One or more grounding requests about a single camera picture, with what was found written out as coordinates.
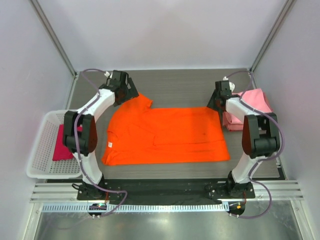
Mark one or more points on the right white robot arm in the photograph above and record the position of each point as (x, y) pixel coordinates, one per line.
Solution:
(260, 140)

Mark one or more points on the aluminium frame post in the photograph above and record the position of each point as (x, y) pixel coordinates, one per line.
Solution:
(281, 17)
(52, 35)

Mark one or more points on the slotted cable duct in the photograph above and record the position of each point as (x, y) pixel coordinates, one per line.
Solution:
(90, 207)

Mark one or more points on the orange t shirt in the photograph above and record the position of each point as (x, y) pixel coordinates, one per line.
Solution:
(139, 134)

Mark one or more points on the right aluminium frame post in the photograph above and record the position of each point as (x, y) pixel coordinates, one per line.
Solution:
(281, 17)

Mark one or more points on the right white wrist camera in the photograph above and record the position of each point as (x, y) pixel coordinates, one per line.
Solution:
(231, 84)

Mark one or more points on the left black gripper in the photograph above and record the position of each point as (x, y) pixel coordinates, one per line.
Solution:
(131, 93)

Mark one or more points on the magenta t shirt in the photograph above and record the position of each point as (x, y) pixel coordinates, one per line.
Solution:
(61, 152)

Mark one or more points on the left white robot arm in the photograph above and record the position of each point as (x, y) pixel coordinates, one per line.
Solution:
(80, 132)

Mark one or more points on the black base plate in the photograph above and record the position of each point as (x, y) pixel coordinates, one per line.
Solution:
(166, 192)

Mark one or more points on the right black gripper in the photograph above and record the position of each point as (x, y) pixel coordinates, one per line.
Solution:
(212, 105)

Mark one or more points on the left aluminium frame post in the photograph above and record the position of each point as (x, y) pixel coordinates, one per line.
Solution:
(52, 35)

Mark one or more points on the white plastic basket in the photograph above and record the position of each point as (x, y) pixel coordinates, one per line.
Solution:
(41, 164)

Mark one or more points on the light pink shirt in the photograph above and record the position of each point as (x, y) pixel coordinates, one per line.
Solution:
(252, 105)

